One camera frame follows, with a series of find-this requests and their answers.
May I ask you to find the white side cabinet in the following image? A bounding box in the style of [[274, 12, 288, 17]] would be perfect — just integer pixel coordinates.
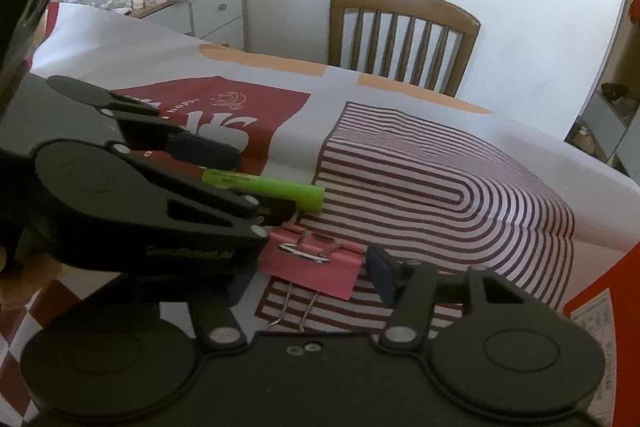
[[125, 0, 247, 52]]

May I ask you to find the person's left hand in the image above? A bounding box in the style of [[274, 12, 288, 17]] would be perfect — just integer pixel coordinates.
[[0, 252, 66, 323]]

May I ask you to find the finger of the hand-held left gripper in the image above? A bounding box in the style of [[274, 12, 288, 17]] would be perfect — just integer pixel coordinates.
[[150, 167, 298, 240], [47, 76, 241, 170]]

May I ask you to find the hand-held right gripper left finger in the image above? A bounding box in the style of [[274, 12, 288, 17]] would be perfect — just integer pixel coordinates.
[[117, 273, 255, 350]]

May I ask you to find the pink binder clip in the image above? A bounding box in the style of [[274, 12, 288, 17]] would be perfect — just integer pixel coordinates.
[[260, 223, 362, 333]]

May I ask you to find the green highlighter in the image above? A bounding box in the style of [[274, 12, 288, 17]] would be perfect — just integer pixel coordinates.
[[201, 169, 326, 212]]

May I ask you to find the red cardboard box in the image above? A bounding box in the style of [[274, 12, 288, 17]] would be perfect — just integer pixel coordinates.
[[562, 242, 640, 427]]

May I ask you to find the dark bag on shelf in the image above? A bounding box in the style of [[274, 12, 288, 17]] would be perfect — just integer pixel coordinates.
[[600, 82, 632, 108]]

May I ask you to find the white red printed tablecloth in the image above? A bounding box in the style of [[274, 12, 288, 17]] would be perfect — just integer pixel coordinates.
[[0, 2, 640, 408]]

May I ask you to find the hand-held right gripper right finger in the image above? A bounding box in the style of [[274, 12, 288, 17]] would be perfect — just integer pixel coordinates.
[[367, 244, 566, 349]]

